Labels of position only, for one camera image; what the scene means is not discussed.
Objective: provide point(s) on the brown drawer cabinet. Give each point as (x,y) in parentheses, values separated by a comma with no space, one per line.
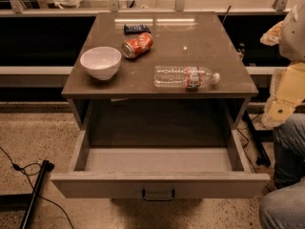
(179,38)

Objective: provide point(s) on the clear plastic water bottle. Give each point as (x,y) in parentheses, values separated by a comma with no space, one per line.
(190,78)

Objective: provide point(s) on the drawer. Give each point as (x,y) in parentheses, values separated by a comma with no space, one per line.
(120,153)

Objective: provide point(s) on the black drawer handle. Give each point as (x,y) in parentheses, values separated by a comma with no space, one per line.
(154,197)

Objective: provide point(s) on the black stand leg right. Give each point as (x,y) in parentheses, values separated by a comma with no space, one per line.
(262,158)

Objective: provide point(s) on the black tripod leg left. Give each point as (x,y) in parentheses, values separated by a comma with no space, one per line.
(26,202)

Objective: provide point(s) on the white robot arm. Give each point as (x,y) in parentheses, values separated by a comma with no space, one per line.
(287,89)

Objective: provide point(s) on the white ceramic bowl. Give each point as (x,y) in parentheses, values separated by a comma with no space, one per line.
(101,63)

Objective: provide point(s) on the blue snack wrapper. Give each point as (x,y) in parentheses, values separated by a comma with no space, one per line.
(135,29)

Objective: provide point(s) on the person leg in jeans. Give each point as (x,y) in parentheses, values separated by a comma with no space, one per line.
(283,207)

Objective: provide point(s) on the orange soda can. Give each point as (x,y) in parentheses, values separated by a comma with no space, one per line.
(140,44)

